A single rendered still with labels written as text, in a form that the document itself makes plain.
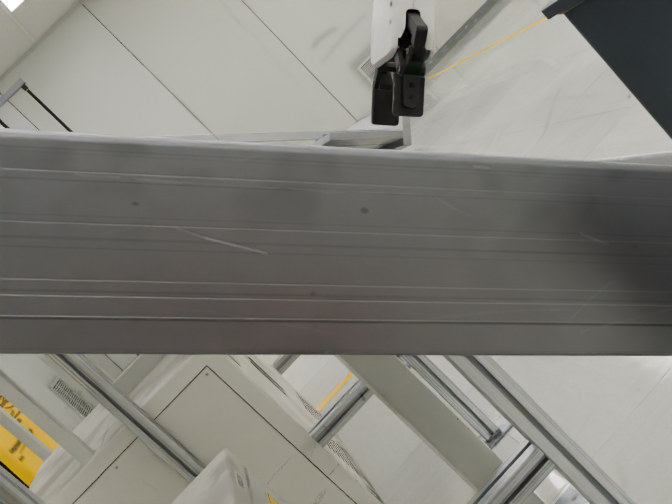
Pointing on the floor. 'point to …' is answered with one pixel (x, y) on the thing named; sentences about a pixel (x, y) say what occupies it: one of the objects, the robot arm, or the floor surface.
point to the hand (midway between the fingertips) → (395, 112)
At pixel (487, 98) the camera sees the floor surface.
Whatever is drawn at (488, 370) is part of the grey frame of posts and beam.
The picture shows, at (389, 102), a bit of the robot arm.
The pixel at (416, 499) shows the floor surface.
